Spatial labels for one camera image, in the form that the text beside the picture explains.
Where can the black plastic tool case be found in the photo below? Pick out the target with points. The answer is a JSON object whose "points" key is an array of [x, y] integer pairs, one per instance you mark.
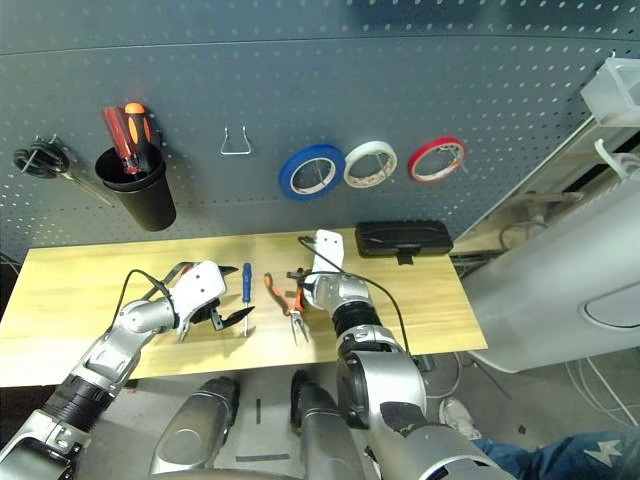
{"points": [[400, 237]]}

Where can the white sneaker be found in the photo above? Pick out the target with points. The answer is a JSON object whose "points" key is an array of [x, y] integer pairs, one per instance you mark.
{"points": [[460, 420]]}

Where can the dark grey pegboard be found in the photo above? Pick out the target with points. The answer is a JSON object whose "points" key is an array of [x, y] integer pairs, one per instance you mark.
{"points": [[300, 75]]}

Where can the blue tape roll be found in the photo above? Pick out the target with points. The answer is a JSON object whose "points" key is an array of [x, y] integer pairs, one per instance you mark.
{"points": [[285, 175]]}

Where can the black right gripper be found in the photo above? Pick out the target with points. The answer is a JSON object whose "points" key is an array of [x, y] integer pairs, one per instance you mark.
{"points": [[306, 282]]}

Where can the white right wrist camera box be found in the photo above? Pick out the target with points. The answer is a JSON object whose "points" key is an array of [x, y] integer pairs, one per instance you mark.
{"points": [[330, 250]]}

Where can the black plastic cup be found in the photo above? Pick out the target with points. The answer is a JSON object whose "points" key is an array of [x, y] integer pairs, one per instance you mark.
{"points": [[150, 205]]}

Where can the translucent plastic bin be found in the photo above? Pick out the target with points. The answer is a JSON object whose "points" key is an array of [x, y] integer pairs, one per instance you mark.
{"points": [[605, 100]]}

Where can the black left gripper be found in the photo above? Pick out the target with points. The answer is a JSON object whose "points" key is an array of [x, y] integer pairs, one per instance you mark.
{"points": [[210, 312]]}

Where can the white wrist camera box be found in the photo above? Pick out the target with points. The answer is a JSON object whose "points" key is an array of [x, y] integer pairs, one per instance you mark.
{"points": [[200, 290], [330, 250]]}

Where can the silver robot left leg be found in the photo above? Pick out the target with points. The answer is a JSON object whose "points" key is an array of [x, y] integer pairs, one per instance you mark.
{"points": [[195, 430]]}

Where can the silver robot leg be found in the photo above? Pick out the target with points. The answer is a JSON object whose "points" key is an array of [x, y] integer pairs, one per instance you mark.
{"points": [[195, 430], [325, 430]]}

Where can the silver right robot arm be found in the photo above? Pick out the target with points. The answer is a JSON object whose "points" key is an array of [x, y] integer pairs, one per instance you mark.
{"points": [[380, 380]]}

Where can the large grey machine housing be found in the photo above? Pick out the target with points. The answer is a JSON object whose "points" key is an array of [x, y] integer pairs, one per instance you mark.
{"points": [[550, 300]]}

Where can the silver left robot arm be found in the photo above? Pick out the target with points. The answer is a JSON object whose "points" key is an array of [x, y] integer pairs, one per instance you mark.
{"points": [[100, 360]]}

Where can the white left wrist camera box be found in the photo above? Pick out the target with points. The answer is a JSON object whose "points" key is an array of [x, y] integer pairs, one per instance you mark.
{"points": [[200, 290]]}

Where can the silver robot right leg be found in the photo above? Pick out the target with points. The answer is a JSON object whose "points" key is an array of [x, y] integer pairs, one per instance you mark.
{"points": [[325, 430]]}

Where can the white plastic hook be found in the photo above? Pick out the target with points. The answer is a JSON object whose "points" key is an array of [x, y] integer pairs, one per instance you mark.
{"points": [[605, 155]]}

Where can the white tape roll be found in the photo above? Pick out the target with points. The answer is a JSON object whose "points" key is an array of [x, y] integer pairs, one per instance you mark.
{"points": [[347, 167]]}

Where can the orange black needle-nose pliers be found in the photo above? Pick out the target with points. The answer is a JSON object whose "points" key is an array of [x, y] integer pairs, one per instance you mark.
{"points": [[295, 316]]}

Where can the small blue screwdriver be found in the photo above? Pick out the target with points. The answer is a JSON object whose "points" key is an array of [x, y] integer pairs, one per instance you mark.
{"points": [[247, 285]]}

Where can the red tape roll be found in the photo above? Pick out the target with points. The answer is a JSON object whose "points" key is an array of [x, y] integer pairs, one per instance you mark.
{"points": [[412, 165]]}

